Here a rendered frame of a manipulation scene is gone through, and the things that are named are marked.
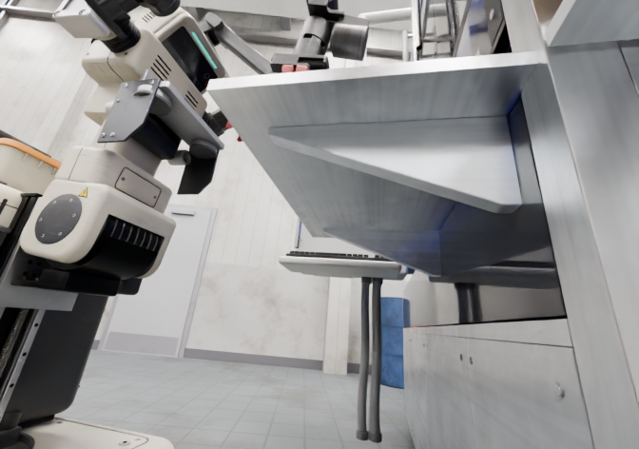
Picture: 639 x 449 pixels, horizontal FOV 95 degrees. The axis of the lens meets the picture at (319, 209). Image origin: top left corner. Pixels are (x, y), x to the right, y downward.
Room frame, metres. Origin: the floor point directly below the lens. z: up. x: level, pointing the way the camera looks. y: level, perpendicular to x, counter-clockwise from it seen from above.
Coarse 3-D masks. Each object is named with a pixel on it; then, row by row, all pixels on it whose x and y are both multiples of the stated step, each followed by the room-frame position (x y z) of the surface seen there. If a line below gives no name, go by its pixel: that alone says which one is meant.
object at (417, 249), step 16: (352, 240) 0.86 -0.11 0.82; (368, 240) 0.85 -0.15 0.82; (384, 240) 0.83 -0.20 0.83; (400, 240) 0.82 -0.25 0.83; (416, 240) 0.81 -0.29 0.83; (432, 240) 0.81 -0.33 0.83; (384, 256) 0.84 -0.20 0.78; (400, 256) 0.82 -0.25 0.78; (416, 256) 0.81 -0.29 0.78; (432, 256) 0.81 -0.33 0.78; (432, 272) 0.81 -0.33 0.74
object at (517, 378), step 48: (624, 48) 0.20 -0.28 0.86; (432, 336) 1.01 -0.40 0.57; (480, 336) 0.52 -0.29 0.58; (528, 336) 0.35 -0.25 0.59; (432, 384) 1.05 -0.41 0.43; (480, 384) 0.55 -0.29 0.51; (528, 384) 0.37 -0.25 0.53; (576, 384) 0.28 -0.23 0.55; (432, 432) 1.09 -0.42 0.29; (480, 432) 0.57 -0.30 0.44; (528, 432) 0.39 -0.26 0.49; (576, 432) 0.29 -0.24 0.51
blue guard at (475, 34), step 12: (480, 0) 0.33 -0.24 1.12; (468, 12) 0.39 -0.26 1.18; (480, 12) 0.34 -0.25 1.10; (468, 24) 0.40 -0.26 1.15; (480, 24) 0.35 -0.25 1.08; (468, 36) 0.41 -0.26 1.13; (480, 36) 0.35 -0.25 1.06; (468, 48) 0.41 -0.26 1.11; (480, 48) 0.36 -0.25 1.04; (492, 48) 0.32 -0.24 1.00
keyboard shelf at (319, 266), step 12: (288, 264) 1.11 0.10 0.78; (300, 264) 1.09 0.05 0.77; (312, 264) 1.07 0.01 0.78; (324, 264) 1.06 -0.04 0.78; (336, 264) 1.05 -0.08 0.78; (348, 264) 1.04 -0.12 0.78; (360, 264) 1.03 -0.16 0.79; (372, 264) 1.03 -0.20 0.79; (384, 264) 1.02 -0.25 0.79; (396, 264) 1.01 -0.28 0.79; (324, 276) 1.33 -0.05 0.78; (336, 276) 1.30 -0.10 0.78; (348, 276) 1.27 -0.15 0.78; (360, 276) 1.22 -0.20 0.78; (372, 276) 1.19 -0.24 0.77; (384, 276) 1.16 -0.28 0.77; (396, 276) 1.14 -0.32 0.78
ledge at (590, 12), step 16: (576, 0) 0.17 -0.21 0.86; (592, 0) 0.16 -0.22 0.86; (608, 0) 0.16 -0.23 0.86; (624, 0) 0.16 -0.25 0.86; (560, 16) 0.18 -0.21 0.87; (576, 16) 0.18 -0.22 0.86; (592, 16) 0.18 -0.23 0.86; (608, 16) 0.18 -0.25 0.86; (624, 16) 0.17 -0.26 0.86; (560, 32) 0.19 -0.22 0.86; (576, 32) 0.19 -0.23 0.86; (592, 32) 0.19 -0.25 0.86; (608, 32) 0.19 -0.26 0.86; (624, 32) 0.19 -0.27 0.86
